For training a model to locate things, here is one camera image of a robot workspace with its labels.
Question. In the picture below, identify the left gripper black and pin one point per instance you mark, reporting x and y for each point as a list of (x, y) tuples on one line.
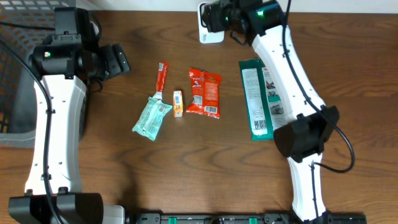
[(117, 61)]

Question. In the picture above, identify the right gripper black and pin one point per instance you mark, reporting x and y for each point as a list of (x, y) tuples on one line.
[(212, 15)]

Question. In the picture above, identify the red snack stick packet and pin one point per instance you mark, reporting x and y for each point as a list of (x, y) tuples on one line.
[(161, 77)]

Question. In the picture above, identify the pale green wipes packet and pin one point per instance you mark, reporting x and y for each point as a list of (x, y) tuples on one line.
[(151, 118)]

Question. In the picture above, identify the orange red snack pouch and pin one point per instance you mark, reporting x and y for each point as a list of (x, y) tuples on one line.
[(206, 93)]

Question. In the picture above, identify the small orange juice box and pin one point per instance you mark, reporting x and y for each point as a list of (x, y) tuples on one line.
[(178, 104)]

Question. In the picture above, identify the green snack packet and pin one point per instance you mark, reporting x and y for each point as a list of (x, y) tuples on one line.
[(263, 103)]

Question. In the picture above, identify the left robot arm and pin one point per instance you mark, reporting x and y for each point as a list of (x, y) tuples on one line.
[(62, 70)]

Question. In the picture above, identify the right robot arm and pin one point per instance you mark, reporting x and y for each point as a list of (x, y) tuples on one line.
[(309, 123)]

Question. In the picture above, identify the white barcode scanner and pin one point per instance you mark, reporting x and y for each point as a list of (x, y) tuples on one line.
[(206, 37)]

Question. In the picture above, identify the grey plastic mesh basket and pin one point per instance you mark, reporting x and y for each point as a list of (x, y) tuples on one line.
[(34, 22)]

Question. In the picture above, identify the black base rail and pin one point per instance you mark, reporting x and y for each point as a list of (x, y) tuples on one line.
[(267, 218)]

